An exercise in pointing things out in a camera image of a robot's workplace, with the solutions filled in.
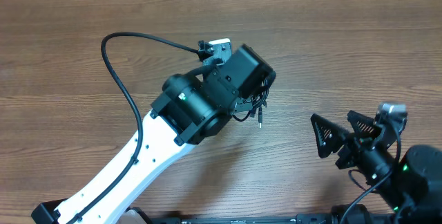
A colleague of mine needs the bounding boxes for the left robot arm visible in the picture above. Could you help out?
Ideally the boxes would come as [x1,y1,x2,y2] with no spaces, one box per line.
[31,45,276,223]

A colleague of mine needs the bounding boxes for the black usb cable thin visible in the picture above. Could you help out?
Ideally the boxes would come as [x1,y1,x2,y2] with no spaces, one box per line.
[232,95,267,129]

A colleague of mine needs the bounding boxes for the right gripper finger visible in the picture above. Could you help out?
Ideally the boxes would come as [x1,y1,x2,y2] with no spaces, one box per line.
[310,113,349,158]
[347,111,380,138]

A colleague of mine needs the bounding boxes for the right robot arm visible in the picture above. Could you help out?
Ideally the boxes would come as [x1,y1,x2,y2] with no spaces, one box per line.
[311,106,441,223]

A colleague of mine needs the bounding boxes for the black usb cable thick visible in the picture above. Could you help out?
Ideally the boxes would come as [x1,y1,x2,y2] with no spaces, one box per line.
[249,75,274,117]

